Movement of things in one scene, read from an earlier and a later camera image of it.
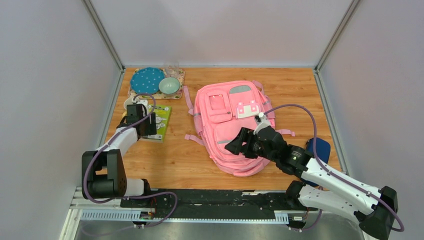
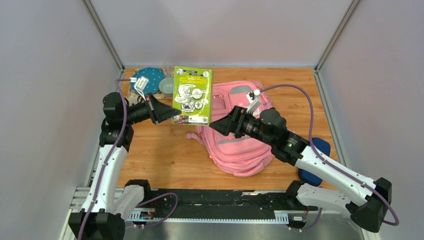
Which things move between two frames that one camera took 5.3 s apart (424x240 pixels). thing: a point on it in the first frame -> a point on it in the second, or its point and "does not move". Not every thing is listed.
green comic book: [163, 113] -> [192, 95]
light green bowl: [169, 86] does not move
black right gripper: [235, 146] -> [230, 124]
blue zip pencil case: [323, 148] does not move
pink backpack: [236, 121] does not move
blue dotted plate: [146, 80] does not move
